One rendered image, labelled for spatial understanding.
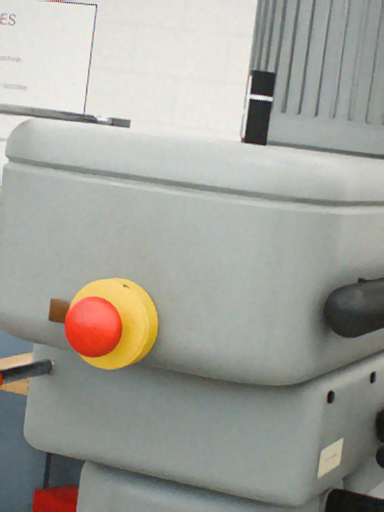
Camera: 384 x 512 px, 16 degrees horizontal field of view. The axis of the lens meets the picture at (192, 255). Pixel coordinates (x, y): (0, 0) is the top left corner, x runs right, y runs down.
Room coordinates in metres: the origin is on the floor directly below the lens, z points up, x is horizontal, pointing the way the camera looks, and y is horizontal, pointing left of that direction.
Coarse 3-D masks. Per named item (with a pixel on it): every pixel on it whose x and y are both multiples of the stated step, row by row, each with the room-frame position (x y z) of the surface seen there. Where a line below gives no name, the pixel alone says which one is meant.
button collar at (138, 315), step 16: (96, 288) 0.90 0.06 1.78; (112, 288) 0.89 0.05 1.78; (128, 288) 0.89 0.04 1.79; (112, 304) 0.89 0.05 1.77; (128, 304) 0.89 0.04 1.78; (144, 304) 0.89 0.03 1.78; (128, 320) 0.89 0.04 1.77; (144, 320) 0.88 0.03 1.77; (128, 336) 0.89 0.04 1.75; (144, 336) 0.89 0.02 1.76; (112, 352) 0.89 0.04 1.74; (128, 352) 0.89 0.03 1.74; (144, 352) 0.89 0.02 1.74; (112, 368) 0.89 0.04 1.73
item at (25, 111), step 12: (0, 108) 0.95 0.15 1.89; (12, 108) 0.97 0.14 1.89; (24, 108) 0.98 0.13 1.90; (36, 108) 1.00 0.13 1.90; (60, 120) 1.04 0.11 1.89; (72, 120) 1.05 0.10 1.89; (84, 120) 1.06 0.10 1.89; (96, 120) 1.08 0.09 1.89; (108, 120) 1.08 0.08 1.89; (120, 120) 1.10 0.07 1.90
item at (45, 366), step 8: (40, 360) 1.03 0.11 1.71; (48, 360) 1.03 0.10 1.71; (0, 368) 0.97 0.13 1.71; (8, 368) 0.98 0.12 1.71; (16, 368) 0.99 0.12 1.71; (24, 368) 1.00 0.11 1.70; (32, 368) 1.01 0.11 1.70; (40, 368) 1.02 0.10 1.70; (48, 368) 1.03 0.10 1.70; (0, 376) 0.95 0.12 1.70; (8, 376) 0.97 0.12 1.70; (16, 376) 0.98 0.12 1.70; (24, 376) 0.99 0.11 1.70; (32, 376) 1.01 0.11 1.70; (0, 384) 0.95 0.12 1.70
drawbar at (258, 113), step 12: (252, 72) 1.11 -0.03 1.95; (264, 72) 1.11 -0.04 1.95; (252, 84) 1.11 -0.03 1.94; (264, 84) 1.11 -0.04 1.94; (252, 108) 1.11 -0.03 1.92; (264, 108) 1.11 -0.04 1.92; (252, 120) 1.11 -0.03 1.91; (264, 120) 1.11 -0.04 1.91; (252, 132) 1.11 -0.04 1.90; (264, 132) 1.11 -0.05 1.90; (252, 144) 1.11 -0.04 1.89; (264, 144) 1.11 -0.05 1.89
